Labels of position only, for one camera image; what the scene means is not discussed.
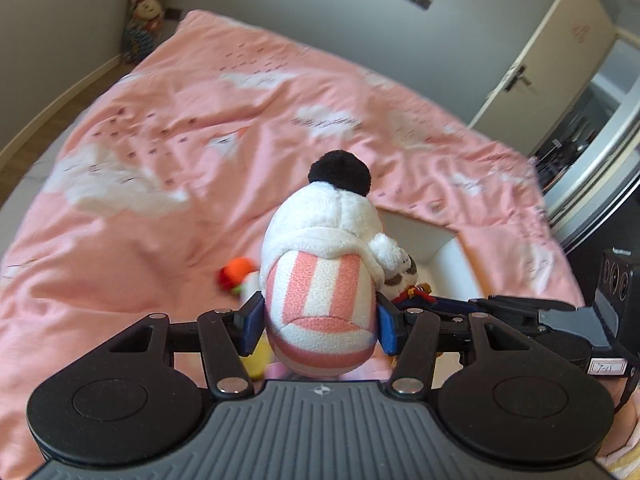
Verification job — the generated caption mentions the white pink striped plush toy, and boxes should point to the white pink striped plush toy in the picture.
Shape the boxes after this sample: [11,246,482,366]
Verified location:
[260,150,401,378]

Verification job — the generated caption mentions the mirrored sliding wardrobe door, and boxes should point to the mirrored sliding wardrobe door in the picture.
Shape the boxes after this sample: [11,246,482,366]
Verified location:
[529,35,640,257]

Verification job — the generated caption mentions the yellow plush toy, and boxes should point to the yellow plush toy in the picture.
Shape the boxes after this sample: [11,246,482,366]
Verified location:
[239,334,275,382]

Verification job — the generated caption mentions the white door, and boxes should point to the white door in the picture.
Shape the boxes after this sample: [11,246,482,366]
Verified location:
[469,0,621,157]

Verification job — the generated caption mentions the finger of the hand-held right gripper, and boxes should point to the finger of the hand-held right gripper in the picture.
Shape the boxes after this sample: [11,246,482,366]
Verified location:
[432,295,547,333]

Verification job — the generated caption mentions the white storage box orange edges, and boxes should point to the white storage box orange edges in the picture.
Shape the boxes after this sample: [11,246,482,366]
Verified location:
[375,204,488,303]

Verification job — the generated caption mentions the person's right forearm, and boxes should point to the person's right forearm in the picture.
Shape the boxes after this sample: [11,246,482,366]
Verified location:
[597,375,640,480]

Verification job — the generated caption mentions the brown white small plush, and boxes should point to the brown white small plush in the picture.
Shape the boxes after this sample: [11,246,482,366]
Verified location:
[381,252,420,302]

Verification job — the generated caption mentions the red orange small toy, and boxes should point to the red orange small toy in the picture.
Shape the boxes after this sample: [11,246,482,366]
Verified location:
[216,256,260,294]

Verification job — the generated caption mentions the hanging column of plush toys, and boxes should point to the hanging column of plush toys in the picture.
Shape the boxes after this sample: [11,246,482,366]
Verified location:
[121,0,179,65]

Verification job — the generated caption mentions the pink cloud print duvet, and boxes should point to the pink cloud print duvet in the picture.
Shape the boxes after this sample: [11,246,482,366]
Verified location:
[0,9,586,478]

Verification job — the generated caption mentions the red blue toy figure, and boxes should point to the red blue toy figure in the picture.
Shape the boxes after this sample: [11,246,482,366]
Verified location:
[391,282,435,307]

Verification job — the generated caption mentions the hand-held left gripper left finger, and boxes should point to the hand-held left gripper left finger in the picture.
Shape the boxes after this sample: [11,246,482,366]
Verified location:
[102,292,266,398]

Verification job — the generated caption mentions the black door handle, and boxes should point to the black door handle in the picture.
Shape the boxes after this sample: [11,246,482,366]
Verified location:
[506,65,535,93]

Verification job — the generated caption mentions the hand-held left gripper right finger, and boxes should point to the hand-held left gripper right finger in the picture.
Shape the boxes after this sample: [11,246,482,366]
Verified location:
[377,302,538,398]

